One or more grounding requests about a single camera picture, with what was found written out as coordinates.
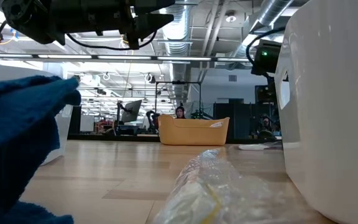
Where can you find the purple toothbrush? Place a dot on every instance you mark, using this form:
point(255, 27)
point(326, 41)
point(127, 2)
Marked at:
point(216, 124)

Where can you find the blue cloth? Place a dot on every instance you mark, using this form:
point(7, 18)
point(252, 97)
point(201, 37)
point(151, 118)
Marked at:
point(17, 130)

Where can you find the grey tilted monitor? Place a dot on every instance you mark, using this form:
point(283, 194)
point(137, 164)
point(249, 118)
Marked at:
point(132, 110)

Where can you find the orange plastic bin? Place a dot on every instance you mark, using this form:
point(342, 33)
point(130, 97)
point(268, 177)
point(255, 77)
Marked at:
point(191, 133)

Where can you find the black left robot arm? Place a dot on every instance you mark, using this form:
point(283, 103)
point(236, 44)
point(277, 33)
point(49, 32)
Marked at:
point(73, 15)

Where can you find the silver ventilation duct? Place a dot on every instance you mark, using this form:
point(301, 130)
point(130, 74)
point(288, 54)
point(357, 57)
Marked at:
point(269, 12)
point(177, 40)

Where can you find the round ceiling fixture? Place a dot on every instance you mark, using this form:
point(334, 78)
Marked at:
point(230, 17)

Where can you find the white plastic bin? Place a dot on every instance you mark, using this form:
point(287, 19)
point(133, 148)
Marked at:
point(61, 133)
point(337, 124)

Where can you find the orange toothbrush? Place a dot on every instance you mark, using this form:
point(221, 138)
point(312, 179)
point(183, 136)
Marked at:
point(204, 193)

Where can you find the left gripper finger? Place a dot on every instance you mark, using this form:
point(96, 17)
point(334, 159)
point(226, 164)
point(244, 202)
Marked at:
point(154, 23)
point(154, 2)

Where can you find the black metal frame stand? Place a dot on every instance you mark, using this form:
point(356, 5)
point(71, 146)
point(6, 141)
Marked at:
point(177, 82)

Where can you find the black background robot arm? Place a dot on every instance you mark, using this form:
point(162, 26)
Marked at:
point(152, 119)

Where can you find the wall air vent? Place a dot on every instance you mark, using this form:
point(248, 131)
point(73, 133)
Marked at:
point(232, 78)

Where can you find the black cabinet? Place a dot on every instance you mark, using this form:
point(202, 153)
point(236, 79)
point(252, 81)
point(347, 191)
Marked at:
point(75, 119)

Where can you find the long ceiling light strip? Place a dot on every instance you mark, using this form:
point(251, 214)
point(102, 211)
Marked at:
point(73, 56)

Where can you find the person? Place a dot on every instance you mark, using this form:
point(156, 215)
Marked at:
point(266, 124)
point(180, 112)

